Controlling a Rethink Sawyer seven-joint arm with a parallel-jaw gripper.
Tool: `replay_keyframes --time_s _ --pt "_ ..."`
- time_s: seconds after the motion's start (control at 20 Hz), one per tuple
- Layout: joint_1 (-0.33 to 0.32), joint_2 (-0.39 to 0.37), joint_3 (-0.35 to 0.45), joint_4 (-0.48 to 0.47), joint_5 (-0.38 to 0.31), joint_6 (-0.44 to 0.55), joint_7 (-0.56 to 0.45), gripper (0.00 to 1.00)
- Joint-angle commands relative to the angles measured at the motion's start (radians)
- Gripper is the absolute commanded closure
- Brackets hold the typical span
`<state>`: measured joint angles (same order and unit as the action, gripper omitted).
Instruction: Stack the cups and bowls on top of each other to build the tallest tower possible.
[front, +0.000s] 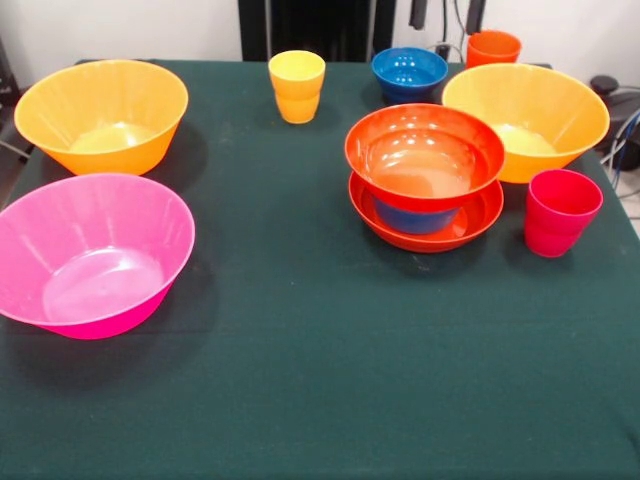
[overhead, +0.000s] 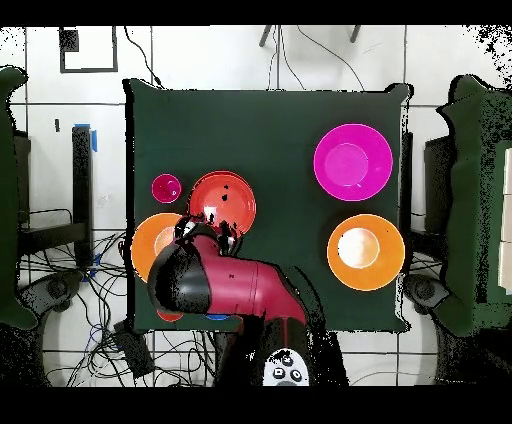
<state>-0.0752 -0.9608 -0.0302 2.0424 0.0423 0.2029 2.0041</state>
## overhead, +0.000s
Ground large orange plastic bowl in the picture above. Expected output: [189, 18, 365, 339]
[130, 212, 189, 283]
[326, 213, 406, 292]

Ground crimson plastic cup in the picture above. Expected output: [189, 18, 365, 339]
[150, 172, 183, 205]

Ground black metal frame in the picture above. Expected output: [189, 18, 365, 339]
[15, 123, 98, 269]

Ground camera tripod legs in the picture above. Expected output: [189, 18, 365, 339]
[258, 25, 362, 48]

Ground black power strip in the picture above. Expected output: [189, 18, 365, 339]
[112, 319, 156, 380]

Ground black chair base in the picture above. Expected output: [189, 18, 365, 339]
[19, 271, 83, 317]
[403, 273, 449, 315]

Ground red plastic bowl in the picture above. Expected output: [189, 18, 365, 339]
[187, 170, 258, 241]

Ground dark green tablecloth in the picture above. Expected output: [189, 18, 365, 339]
[124, 78, 413, 335]

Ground green cloth side table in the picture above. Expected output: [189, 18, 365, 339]
[437, 74, 512, 337]
[0, 65, 39, 331]

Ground tangle of floor cables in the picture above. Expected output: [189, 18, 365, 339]
[19, 231, 217, 385]

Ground large pink plastic bowl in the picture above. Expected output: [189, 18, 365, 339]
[312, 122, 394, 202]

